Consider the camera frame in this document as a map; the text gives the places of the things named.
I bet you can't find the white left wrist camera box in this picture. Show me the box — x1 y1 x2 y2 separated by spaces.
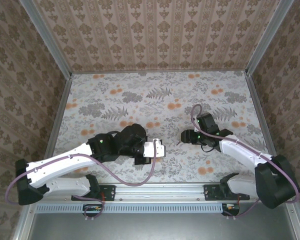
143 138 166 159

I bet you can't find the grey slotted cable duct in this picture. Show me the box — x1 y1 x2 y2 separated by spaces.
35 202 224 215

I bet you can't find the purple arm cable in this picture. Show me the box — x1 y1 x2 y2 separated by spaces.
191 103 300 221
5 139 159 222

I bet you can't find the aluminium frame post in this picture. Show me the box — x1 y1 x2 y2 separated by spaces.
245 0 295 77
18 0 73 79

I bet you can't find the aluminium frame side rail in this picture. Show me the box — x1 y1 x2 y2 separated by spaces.
245 73 300 240
11 74 73 240

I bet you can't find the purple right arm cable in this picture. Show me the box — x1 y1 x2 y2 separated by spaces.
191 103 300 221

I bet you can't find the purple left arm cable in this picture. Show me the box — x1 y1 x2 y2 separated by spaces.
5 139 159 222

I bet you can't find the black controller box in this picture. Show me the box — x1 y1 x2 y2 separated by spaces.
221 202 241 217
82 203 103 217

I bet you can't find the floral printed tablecloth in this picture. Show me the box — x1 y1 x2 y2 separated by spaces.
53 70 277 183

